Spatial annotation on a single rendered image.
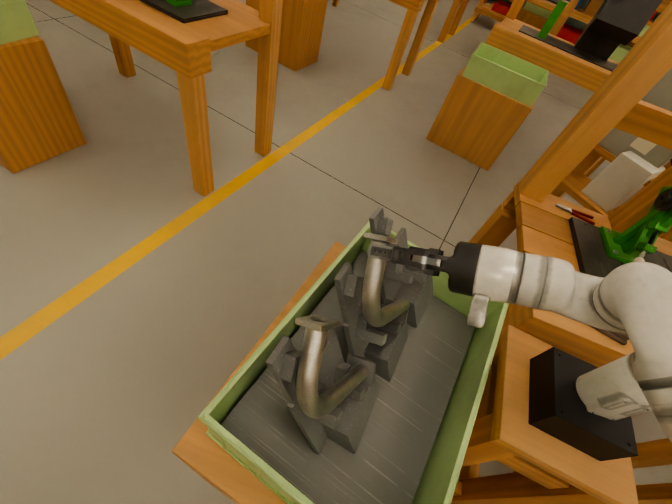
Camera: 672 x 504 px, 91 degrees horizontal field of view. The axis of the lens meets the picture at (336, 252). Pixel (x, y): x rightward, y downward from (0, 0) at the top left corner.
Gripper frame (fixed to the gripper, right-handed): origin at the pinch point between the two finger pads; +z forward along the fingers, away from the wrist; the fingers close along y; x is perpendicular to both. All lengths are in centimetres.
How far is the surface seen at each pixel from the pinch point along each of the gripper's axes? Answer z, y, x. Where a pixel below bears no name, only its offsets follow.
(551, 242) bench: -31, -87, -15
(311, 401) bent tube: 2.5, 10.6, 21.8
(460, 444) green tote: -16.1, -15.6, 31.6
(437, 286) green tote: -2.3, -44.8, 6.0
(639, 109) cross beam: -47, -85, -62
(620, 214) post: -54, -113, -33
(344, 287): 5.8, -0.5, 7.0
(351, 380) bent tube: 3.0, -4.9, 23.5
